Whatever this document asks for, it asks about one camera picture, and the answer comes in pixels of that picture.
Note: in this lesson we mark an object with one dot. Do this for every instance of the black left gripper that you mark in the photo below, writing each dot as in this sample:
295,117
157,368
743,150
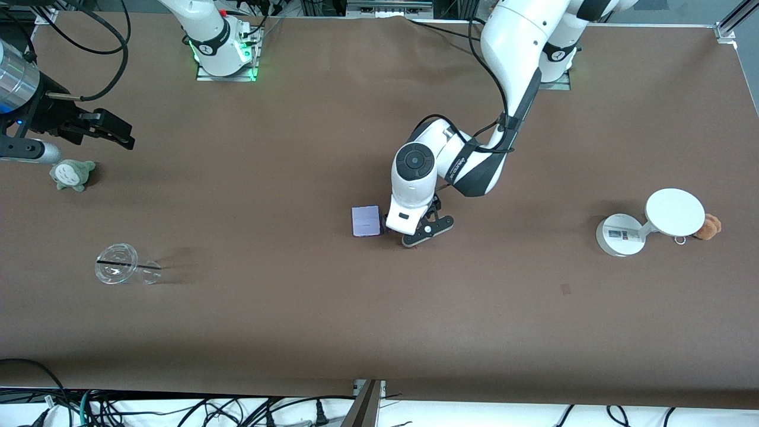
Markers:
437,204

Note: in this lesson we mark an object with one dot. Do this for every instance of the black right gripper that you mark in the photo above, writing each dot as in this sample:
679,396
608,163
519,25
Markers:
48,115

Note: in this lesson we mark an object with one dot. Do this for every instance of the white square card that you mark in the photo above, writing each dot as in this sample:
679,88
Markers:
366,221

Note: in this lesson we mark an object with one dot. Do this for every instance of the grey totoro plush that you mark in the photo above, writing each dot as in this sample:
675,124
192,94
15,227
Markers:
71,175

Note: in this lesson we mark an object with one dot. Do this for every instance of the brown table cover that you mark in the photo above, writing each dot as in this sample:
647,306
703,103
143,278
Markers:
379,326

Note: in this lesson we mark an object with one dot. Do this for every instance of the black straw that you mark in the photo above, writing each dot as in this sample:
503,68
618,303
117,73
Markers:
127,263

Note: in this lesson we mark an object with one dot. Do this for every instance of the clear plastic cup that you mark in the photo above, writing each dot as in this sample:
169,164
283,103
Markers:
118,270

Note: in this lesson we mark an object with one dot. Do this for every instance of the grey power strip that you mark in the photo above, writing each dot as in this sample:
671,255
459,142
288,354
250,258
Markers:
388,7

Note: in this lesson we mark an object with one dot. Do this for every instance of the aluminium profile bar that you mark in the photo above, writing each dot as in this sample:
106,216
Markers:
363,409

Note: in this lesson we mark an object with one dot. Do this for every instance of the brown teddy bear plush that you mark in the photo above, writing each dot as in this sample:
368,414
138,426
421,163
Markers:
708,227

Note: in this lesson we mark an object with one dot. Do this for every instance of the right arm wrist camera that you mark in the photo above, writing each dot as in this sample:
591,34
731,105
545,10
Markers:
48,152

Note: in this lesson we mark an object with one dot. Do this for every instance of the small metal corner bracket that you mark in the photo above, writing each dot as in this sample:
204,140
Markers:
46,16

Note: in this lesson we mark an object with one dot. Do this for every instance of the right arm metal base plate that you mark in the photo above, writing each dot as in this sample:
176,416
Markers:
228,77

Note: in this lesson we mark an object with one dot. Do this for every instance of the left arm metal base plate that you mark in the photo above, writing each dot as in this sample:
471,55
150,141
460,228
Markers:
560,86

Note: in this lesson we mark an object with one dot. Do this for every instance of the aluminium corner frame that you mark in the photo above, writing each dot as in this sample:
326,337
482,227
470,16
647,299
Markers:
728,31

